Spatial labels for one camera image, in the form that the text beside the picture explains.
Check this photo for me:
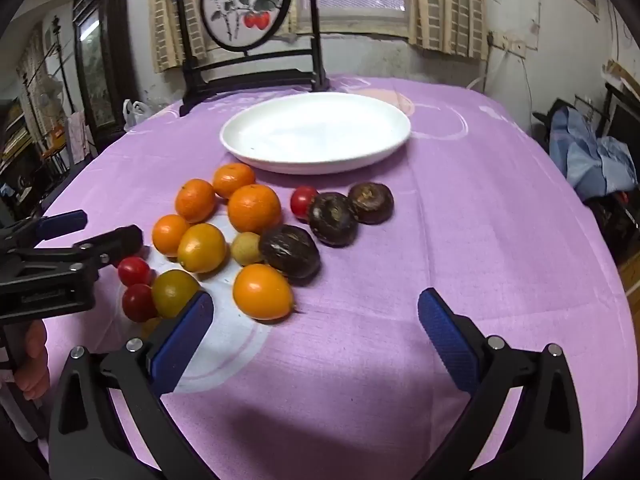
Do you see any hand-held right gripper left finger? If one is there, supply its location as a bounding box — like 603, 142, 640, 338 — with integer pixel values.
47, 290, 216, 480

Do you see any white cable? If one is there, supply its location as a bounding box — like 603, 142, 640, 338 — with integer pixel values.
467, 55, 532, 136

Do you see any person's left hand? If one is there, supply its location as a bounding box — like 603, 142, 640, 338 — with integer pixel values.
15, 319, 50, 402

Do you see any black display cabinet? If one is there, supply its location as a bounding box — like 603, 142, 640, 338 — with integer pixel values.
72, 0, 138, 136

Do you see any red cherry tomato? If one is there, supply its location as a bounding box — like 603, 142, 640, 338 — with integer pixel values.
290, 185, 320, 223
117, 256, 152, 287

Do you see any small tan round fruit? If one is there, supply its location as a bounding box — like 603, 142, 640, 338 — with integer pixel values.
230, 231, 264, 267

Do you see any green-brown tomato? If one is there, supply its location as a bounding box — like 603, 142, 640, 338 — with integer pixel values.
151, 269, 202, 320

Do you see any purple tablecloth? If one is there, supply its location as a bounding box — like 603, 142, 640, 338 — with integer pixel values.
37, 76, 633, 480

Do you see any white wall socket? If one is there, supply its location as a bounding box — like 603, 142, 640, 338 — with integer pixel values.
487, 30, 528, 58

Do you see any beige checked curtain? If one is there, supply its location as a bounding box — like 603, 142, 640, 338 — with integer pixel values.
147, 0, 208, 73
410, 0, 488, 58

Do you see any blue cloth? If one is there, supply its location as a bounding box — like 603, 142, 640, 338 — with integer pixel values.
550, 105, 640, 203

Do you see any dark brown round fruit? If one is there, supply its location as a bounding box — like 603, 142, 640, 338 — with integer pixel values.
307, 192, 360, 247
258, 224, 321, 281
347, 181, 395, 225

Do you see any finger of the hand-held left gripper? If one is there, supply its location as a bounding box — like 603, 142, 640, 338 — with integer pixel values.
0, 210, 89, 252
15, 225, 145, 274

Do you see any pink cloth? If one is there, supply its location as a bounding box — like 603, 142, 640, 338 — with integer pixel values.
67, 112, 93, 166

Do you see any black monitor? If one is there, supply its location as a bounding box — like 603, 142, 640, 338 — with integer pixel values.
602, 82, 640, 156

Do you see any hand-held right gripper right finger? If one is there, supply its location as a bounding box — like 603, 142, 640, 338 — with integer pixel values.
417, 287, 586, 480

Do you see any large orange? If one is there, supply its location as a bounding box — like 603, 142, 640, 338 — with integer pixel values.
227, 184, 282, 235

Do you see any cluttered shelf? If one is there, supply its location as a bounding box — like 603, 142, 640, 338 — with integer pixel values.
0, 95, 66, 211

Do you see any dark red tomato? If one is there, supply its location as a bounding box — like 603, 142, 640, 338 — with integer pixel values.
122, 284, 157, 323

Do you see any white round plate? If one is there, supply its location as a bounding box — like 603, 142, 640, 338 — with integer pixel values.
220, 92, 412, 176

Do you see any small orange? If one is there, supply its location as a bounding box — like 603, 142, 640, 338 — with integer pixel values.
175, 179, 217, 224
212, 162, 257, 200

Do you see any round painted screen black stand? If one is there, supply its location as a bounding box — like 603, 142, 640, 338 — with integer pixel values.
172, 0, 331, 117

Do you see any white plastic bag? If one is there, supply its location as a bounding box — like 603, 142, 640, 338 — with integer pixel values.
123, 100, 151, 131

